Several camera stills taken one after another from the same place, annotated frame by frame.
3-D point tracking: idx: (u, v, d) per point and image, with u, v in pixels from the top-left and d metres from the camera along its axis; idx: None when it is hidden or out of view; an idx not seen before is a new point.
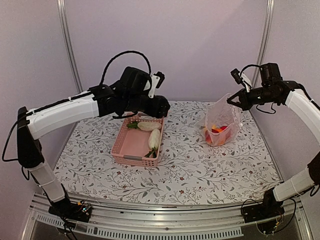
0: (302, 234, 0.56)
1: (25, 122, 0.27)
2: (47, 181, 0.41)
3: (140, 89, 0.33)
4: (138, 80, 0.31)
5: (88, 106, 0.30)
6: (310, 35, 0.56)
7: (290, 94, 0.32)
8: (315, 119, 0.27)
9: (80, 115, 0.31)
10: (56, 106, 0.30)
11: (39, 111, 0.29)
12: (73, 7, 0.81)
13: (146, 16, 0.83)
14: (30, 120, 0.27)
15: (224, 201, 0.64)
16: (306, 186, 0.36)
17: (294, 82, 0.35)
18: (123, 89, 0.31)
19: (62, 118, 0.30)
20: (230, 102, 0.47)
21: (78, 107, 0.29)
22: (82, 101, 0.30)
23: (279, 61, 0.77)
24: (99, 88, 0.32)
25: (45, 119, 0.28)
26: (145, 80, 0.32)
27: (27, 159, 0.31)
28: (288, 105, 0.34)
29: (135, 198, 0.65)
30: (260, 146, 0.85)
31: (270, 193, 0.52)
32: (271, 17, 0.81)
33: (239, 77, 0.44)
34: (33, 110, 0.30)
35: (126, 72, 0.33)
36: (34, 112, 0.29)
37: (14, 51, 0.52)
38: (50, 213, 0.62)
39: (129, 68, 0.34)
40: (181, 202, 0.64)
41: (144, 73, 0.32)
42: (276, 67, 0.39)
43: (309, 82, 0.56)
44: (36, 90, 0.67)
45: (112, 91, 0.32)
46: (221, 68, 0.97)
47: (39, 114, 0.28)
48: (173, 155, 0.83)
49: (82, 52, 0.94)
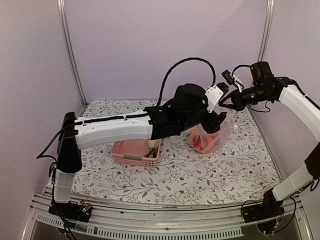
0: (302, 233, 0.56)
1: (73, 133, 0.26)
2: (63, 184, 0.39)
3: (193, 109, 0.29)
4: (191, 101, 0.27)
5: (141, 128, 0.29)
6: (310, 36, 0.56)
7: (283, 90, 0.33)
8: (312, 117, 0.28)
9: (130, 134, 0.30)
10: (107, 121, 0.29)
11: (89, 123, 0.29)
12: (73, 7, 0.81)
13: (146, 16, 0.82)
14: (79, 131, 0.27)
15: (224, 201, 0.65)
16: (307, 182, 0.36)
17: (286, 79, 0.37)
18: (176, 112, 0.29)
19: (110, 134, 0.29)
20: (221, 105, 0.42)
21: (131, 128, 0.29)
22: (137, 122, 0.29)
23: (280, 61, 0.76)
24: (154, 111, 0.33)
25: (94, 132, 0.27)
26: (199, 100, 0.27)
27: (64, 166, 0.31)
28: (281, 101, 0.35)
29: (135, 198, 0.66)
30: (260, 146, 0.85)
31: (270, 194, 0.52)
32: (271, 17, 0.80)
33: (232, 78, 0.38)
34: (83, 120, 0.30)
35: (177, 93, 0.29)
36: (83, 123, 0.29)
37: (14, 52, 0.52)
38: (50, 213, 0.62)
39: (181, 87, 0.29)
40: (181, 202, 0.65)
41: (198, 94, 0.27)
42: (267, 66, 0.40)
43: (308, 81, 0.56)
44: (37, 91, 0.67)
45: (166, 114, 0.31)
46: (221, 68, 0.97)
47: (89, 126, 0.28)
48: (173, 155, 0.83)
49: (82, 52, 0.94)
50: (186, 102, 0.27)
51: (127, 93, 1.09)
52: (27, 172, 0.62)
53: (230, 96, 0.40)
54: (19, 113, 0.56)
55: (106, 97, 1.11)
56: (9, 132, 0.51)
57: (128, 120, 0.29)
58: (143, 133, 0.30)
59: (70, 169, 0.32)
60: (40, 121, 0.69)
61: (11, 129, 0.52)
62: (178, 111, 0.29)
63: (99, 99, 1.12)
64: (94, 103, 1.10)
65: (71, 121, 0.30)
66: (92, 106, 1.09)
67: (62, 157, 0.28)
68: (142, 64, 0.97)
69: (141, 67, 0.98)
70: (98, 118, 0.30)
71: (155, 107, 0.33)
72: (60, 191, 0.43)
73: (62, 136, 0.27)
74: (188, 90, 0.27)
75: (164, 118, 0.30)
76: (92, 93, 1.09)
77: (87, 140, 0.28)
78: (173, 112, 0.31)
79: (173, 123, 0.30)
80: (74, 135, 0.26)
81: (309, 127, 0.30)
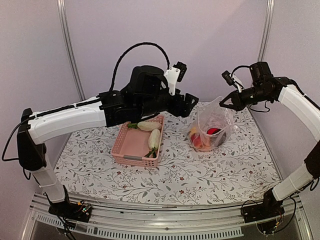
0: (302, 233, 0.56)
1: (26, 127, 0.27)
2: (48, 182, 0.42)
3: (150, 91, 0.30)
4: (148, 81, 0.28)
5: (94, 115, 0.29)
6: (310, 36, 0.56)
7: (283, 90, 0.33)
8: (312, 117, 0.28)
9: (87, 123, 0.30)
10: (58, 112, 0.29)
11: (42, 116, 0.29)
12: (73, 7, 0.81)
13: (146, 15, 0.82)
14: (31, 126, 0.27)
15: (224, 201, 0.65)
16: (306, 181, 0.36)
17: (285, 78, 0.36)
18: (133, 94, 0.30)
19: (64, 125, 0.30)
20: (222, 105, 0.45)
21: (82, 116, 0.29)
22: (88, 109, 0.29)
23: (280, 61, 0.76)
24: (108, 95, 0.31)
25: (45, 125, 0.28)
26: (157, 80, 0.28)
27: (31, 164, 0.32)
28: (280, 101, 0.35)
29: (135, 198, 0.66)
30: (260, 146, 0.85)
31: (270, 194, 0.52)
32: (271, 16, 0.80)
33: (231, 78, 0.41)
34: (36, 114, 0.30)
35: (134, 74, 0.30)
36: (36, 117, 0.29)
37: (14, 52, 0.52)
38: (50, 213, 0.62)
39: (137, 68, 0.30)
40: (181, 202, 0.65)
41: (153, 74, 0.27)
42: (266, 66, 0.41)
43: (308, 81, 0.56)
44: (36, 90, 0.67)
45: (122, 98, 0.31)
46: (221, 68, 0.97)
47: (40, 119, 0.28)
48: (173, 155, 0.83)
49: (82, 52, 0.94)
50: (144, 83, 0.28)
51: None
52: None
53: (230, 96, 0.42)
54: (18, 113, 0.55)
55: None
56: (9, 132, 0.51)
57: (79, 109, 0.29)
58: (97, 121, 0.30)
59: (39, 165, 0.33)
60: None
61: (11, 129, 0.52)
62: (133, 94, 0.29)
63: None
64: None
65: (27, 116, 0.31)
66: None
67: (24, 154, 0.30)
68: (142, 64, 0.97)
69: None
70: (50, 110, 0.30)
71: (108, 91, 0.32)
72: None
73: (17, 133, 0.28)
74: (144, 71, 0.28)
75: (120, 101, 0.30)
76: (92, 93, 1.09)
77: (43, 133, 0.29)
78: (129, 95, 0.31)
79: (129, 106, 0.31)
80: (26, 130, 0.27)
81: (309, 128, 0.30)
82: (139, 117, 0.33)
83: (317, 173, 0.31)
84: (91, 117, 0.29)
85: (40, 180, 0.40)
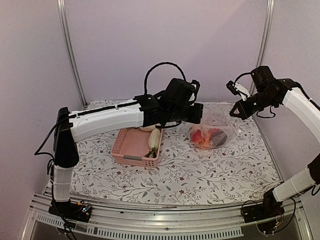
0: (302, 233, 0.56)
1: (68, 125, 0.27)
2: (64, 182, 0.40)
3: (182, 102, 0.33)
4: (183, 92, 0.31)
5: (133, 116, 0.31)
6: (310, 36, 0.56)
7: (287, 93, 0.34)
8: (315, 120, 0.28)
9: (124, 123, 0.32)
10: (99, 112, 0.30)
11: (83, 115, 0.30)
12: (73, 7, 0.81)
13: (146, 15, 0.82)
14: (74, 124, 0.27)
15: (224, 201, 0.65)
16: (307, 184, 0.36)
17: (289, 81, 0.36)
18: (169, 101, 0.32)
19: (104, 124, 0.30)
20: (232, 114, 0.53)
21: (123, 116, 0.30)
22: (128, 110, 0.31)
23: (280, 61, 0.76)
24: (144, 98, 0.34)
25: (88, 123, 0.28)
26: (190, 93, 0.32)
27: (67, 162, 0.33)
28: (285, 104, 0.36)
29: (135, 198, 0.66)
30: (260, 146, 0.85)
31: (270, 194, 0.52)
32: (271, 17, 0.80)
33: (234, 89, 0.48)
34: (77, 113, 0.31)
35: (171, 85, 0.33)
36: (77, 116, 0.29)
37: (15, 52, 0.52)
38: (50, 213, 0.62)
39: (175, 80, 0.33)
40: (181, 202, 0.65)
41: (190, 87, 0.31)
42: (268, 69, 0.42)
43: (308, 82, 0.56)
44: (36, 90, 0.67)
45: (157, 101, 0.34)
46: (221, 68, 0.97)
47: (83, 118, 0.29)
48: (173, 155, 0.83)
49: (82, 52, 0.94)
50: (179, 93, 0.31)
51: (127, 93, 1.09)
52: (27, 173, 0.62)
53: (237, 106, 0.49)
54: (18, 113, 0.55)
55: (106, 97, 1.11)
56: (9, 133, 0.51)
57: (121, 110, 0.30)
58: (135, 121, 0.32)
59: (71, 163, 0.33)
60: (40, 121, 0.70)
61: (11, 129, 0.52)
62: (169, 100, 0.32)
63: (99, 99, 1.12)
64: (94, 103, 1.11)
65: (65, 115, 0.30)
66: (92, 106, 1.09)
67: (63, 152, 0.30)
68: (142, 64, 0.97)
69: (141, 67, 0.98)
70: (90, 110, 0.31)
71: (144, 94, 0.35)
72: (61, 190, 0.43)
73: (57, 130, 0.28)
74: (182, 83, 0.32)
75: (156, 104, 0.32)
76: (92, 93, 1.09)
77: (84, 131, 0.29)
78: (164, 100, 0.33)
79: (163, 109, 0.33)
80: (69, 127, 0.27)
81: (313, 132, 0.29)
82: (166, 120, 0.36)
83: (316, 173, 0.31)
84: (130, 117, 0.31)
85: (56, 179, 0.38)
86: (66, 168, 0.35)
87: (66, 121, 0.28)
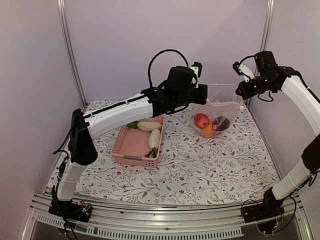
0: (302, 233, 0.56)
1: (85, 124, 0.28)
2: (75, 179, 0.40)
3: (184, 86, 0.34)
4: (184, 78, 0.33)
5: (143, 108, 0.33)
6: (310, 35, 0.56)
7: (286, 80, 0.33)
8: (311, 108, 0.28)
9: (135, 116, 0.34)
10: (112, 109, 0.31)
11: (97, 113, 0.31)
12: (73, 7, 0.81)
13: (146, 15, 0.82)
14: (90, 122, 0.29)
15: (224, 201, 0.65)
16: (305, 177, 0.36)
17: (290, 69, 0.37)
18: (173, 90, 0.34)
19: (118, 120, 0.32)
20: (237, 93, 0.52)
21: (134, 109, 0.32)
22: (138, 103, 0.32)
23: (280, 61, 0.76)
24: (150, 91, 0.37)
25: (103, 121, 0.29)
26: (190, 77, 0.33)
27: (86, 160, 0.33)
28: (283, 91, 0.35)
29: (135, 198, 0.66)
30: (260, 146, 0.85)
31: (270, 193, 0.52)
32: (271, 17, 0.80)
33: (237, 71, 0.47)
34: (90, 112, 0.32)
35: (171, 73, 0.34)
36: (92, 115, 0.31)
37: (15, 52, 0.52)
38: (49, 213, 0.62)
39: (174, 68, 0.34)
40: (181, 202, 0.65)
41: (188, 73, 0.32)
42: (271, 56, 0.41)
43: (307, 82, 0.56)
44: (36, 90, 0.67)
45: (162, 92, 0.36)
46: (221, 69, 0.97)
47: (97, 116, 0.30)
48: (173, 155, 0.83)
49: (82, 52, 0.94)
50: (179, 79, 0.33)
51: (127, 93, 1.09)
52: (27, 172, 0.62)
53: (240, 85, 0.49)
54: (18, 113, 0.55)
55: (107, 97, 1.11)
56: (9, 132, 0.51)
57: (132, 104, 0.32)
58: (145, 113, 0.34)
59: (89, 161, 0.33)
60: (40, 121, 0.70)
61: (11, 129, 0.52)
62: (173, 88, 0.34)
63: (99, 99, 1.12)
64: (94, 103, 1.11)
65: (79, 115, 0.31)
66: (92, 106, 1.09)
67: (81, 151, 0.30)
68: (142, 64, 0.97)
69: (141, 67, 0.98)
70: (103, 109, 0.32)
71: (150, 87, 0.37)
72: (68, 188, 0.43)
73: (75, 130, 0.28)
74: (181, 70, 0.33)
75: (161, 95, 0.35)
76: (92, 93, 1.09)
77: (100, 129, 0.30)
78: (168, 89, 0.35)
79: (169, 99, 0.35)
80: (86, 126, 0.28)
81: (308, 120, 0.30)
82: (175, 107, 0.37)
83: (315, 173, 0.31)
84: (140, 110, 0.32)
85: (67, 176, 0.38)
86: (82, 165, 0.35)
87: (82, 121, 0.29)
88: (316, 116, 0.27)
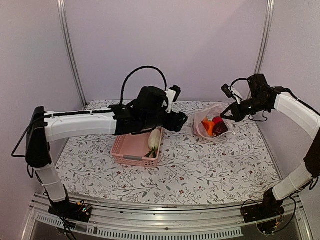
0: (302, 233, 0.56)
1: (43, 124, 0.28)
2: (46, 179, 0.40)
3: (154, 107, 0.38)
4: (153, 98, 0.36)
5: (107, 123, 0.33)
6: (310, 35, 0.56)
7: (277, 97, 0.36)
8: (307, 119, 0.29)
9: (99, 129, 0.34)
10: (76, 116, 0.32)
11: (59, 116, 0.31)
12: (73, 7, 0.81)
13: (146, 15, 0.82)
14: (49, 123, 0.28)
15: (224, 201, 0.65)
16: (305, 180, 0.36)
17: (279, 88, 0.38)
18: (141, 110, 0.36)
19: (78, 127, 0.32)
20: (223, 116, 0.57)
21: (97, 122, 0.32)
22: (103, 116, 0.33)
23: (280, 61, 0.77)
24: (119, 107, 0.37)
25: (62, 125, 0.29)
26: (160, 99, 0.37)
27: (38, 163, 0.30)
28: (276, 108, 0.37)
29: (135, 198, 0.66)
30: (260, 146, 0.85)
31: (270, 193, 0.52)
32: (271, 17, 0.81)
33: (230, 92, 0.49)
34: (53, 113, 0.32)
35: (142, 93, 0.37)
36: (53, 116, 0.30)
37: (15, 52, 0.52)
38: (50, 213, 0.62)
39: (145, 89, 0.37)
40: (181, 202, 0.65)
41: (159, 95, 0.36)
42: (263, 77, 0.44)
43: (308, 82, 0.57)
44: (37, 90, 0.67)
45: (130, 111, 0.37)
46: (221, 69, 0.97)
47: (58, 119, 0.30)
48: (173, 155, 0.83)
49: (81, 52, 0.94)
50: (151, 100, 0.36)
51: (127, 93, 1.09)
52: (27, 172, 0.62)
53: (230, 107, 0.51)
54: (18, 113, 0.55)
55: (107, 97, 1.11)
56: (9, 132, 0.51)
57: (97, 116, 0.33)
58: (108, 127, 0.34)
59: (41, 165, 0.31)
60: None
61: (11, 129, 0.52)
62: (141, 109, 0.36)
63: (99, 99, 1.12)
64: (94, 103, 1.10)
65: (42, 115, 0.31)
66: (92, 106, 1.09)
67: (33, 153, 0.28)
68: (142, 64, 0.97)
69: (141, 67, 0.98)
70: (68, 113, 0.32)
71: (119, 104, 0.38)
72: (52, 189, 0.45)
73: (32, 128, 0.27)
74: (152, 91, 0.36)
75: (128, 113, 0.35)
76: (93, 93, 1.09)
77: (58, 132, 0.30)
78: (136, 109, 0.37)
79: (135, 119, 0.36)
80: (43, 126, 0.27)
81: (307, 130, 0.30)
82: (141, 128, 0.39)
83: (315, 174, 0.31)
84: (104, 124, 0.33)
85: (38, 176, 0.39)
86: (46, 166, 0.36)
87: (42, 120, 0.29)
88: (314, 125, 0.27)
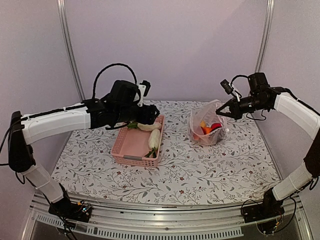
0: (302, 233, 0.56)
1: (19, 127, 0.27)
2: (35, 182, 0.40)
3: (128, 101, 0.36)
4: (127, 92, 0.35)
5: (82, 118, 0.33)
6: (310, 35, 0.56)
7: (277, 97, 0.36)
8: (306, 118, 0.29)
9: (76, 125, 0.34)
10: (51, 115, 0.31)
11: (34, 117, 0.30)
12: (73, 7, 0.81)
13: (146, 15, 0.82)
14: (25, 125, 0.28)
15: (224, 201, 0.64)
16: (305, 180, 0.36)
17: (279, 88, 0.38)
18: (113, 103, 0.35)
19: (55, 126, 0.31)
20: (219, 113, 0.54)
21: (72, 118, 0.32)
22: (77, 112, 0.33)
23: (280, 61, 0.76)
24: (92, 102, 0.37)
25: (39, 125, 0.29)
26: (133, 92, 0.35)
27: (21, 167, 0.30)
28: (276, 108, 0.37)
29: (135, 198, 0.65)
30: (260, 146, 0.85)
31: (270, 193, 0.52)
32: (271, 17, 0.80)
33: (230, 88, 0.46)
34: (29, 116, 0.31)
35: (114, 87, 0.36)
36: (29, 118, 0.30)
37: (15, 52, 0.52)
38: (50, 213, 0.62)
39: (118, 81, 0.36)
40: (181, 202, 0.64)
41: (132, 87, 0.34)
42: (263, 76, 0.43)
43: (308, 82, 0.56)
44: (36, 90, 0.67)
45: (103, 104, 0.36)
46: (221, 68, 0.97)
47: (33, 120, 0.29)
48: (173, 155, 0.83)
49: (81, 52, 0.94)
50: (123, 93, 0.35)
51: None
52: None
53: (229, 105, 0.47)
54: None
55: None
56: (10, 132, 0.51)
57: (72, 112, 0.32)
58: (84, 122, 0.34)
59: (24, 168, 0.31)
60: None
61: None
62: (114, 102, 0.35)
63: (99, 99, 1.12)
64: None
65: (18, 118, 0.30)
66: None
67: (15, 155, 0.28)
68: (142, 64, 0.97)
69: (141, 67, 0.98)
70: (42, 113, 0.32)
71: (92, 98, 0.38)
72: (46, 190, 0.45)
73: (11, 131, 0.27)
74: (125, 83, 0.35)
75: (101, 106, 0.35)
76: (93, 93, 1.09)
77: (35, 133, 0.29)
78: (109, 102, 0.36)
79: (109, 111, 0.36)
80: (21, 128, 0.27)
81: (306, 130, 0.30)
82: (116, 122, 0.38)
83: (315, 174, 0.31)
84: (79, 119, 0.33)
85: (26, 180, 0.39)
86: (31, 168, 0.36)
87: (17, 123, 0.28)
88: (314, 125, 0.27)
